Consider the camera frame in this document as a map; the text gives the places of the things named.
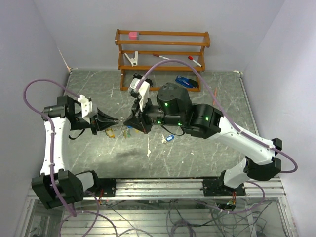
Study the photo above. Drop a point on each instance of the blue stapler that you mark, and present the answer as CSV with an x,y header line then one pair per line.
x,y
187,83

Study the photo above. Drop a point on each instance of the aluminium frame rail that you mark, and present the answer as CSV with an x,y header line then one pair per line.
x,y
137,189

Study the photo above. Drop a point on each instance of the pink eraser block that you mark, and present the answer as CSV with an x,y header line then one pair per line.
x,y
133,35

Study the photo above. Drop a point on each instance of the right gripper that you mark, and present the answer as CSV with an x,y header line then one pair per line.
x,y
140,123

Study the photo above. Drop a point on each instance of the yellow tag key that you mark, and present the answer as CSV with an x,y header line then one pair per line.
x,y
110,133

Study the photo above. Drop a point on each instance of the white plastic clamp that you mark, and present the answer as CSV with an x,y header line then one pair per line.
x,y
133,61

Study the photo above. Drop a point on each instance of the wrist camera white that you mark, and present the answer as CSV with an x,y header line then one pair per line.
x,y
88,108
139,92

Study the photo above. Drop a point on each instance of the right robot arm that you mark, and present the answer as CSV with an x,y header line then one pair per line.
x,y
175,108

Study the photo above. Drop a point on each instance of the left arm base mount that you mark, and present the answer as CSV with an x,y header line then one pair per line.
x,y
105,187

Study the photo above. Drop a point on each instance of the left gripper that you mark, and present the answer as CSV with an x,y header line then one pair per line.
x,y
101,121

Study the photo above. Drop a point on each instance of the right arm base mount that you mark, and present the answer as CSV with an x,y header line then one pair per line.
x,y
213,187

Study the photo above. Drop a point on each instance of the orange pencil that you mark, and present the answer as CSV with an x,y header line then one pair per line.
x,y
215,95

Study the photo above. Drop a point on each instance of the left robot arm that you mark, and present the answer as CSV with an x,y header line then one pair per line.
x,y
55,180

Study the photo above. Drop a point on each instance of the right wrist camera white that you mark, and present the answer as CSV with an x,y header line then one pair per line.
x,y
139,92

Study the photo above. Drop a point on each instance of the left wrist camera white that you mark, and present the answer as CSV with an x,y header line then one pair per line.
x,y
88,108

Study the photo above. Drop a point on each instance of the red-capped white marker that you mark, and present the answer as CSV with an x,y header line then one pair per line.
x,y
193,60

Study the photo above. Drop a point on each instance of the red-capped marker pen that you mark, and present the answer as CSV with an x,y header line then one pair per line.
x,y
161,57

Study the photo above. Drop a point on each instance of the metal disc keyring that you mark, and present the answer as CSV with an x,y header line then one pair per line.
x,y
122,130

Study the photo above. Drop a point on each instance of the black stapler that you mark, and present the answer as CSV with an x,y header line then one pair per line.
x,y
138,76

